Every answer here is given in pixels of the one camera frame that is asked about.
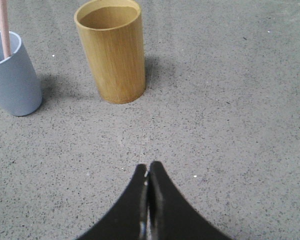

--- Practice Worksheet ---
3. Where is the bamboo wooden cup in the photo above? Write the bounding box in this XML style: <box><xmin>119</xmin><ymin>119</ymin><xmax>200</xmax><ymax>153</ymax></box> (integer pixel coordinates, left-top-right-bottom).
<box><xmin>74</xmin><ymin>0</ymin><xmax>146</xmax><ymax>104</ymax></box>

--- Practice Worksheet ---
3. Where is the light blue cup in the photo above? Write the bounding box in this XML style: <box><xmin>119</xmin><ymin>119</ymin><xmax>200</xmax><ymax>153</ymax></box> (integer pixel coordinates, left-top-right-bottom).
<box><xmin>0</xmin><ymin>31</ymin><xmax>43</xmax><ymax>116</ymax></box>

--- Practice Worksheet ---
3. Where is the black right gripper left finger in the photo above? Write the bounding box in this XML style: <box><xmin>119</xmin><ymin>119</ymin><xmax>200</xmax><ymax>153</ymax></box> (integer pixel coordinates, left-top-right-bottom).
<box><xmin>78</xmin><ymin>164</ymin><xmax>148</xmax><ymax>240</ymax></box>

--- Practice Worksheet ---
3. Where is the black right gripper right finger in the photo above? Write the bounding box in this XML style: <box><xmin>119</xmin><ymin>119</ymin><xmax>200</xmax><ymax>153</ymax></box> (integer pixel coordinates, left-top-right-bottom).
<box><xmin>148</xmin><ymin>161</ymin><xmax>229</xmax><ymax>240</ymax></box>

